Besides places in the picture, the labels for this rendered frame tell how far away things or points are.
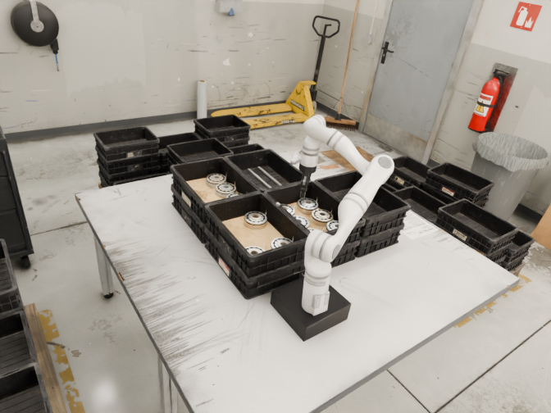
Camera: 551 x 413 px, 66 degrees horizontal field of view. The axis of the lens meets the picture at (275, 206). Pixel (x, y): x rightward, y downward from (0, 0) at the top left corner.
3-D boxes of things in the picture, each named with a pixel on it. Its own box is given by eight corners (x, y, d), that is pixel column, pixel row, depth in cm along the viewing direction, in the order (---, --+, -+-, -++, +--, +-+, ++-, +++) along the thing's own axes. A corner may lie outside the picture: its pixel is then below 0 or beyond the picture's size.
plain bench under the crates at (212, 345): (469, 372, 237) (521, 279, 200) (215, 568, 151) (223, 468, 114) (297, 224, 342) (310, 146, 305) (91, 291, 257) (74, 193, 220)
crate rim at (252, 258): (313, 242, 171) (314, 238, 170) (249, 263, 156) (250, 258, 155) (261, 196, 198) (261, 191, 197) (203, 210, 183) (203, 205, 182)
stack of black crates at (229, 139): (231, 159, 398) (234, 113, 375) (248, 173, 379) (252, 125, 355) (192, 166, 377) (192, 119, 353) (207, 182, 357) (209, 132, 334)
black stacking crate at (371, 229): (405, 226, 207) (412, 206, 201) (362, 242, 192) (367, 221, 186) (351, 188, 234) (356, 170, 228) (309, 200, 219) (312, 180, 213)
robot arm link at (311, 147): (307, 145, 181) (298, 152, 175) (313, 111, 173) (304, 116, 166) (322, 150, 179) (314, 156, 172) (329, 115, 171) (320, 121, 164)
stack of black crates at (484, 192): (476, 235, 332) (498, 184, 307) (451, 247, 314) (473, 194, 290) (432, 209, 360) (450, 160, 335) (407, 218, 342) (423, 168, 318)
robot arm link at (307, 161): (293, 155, 184) (294, 142, 180) (318, 160, 182) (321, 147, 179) (289, 164, 176) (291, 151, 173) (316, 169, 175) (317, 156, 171)
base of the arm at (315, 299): (330, 309, 158) (335, 274, 149) (310, 317, 154) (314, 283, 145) (316, 292, 165) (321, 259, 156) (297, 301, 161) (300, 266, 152)
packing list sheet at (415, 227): (440, 229, 229) (441, 229, 228) (413, 241, 216) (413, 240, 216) (394, 201, 250) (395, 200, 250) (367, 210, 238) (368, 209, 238)
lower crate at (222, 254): (306, 280, 182) (310, 259, 176) (245, 303, 167) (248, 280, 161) (257, 231, 209) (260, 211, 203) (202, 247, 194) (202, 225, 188)
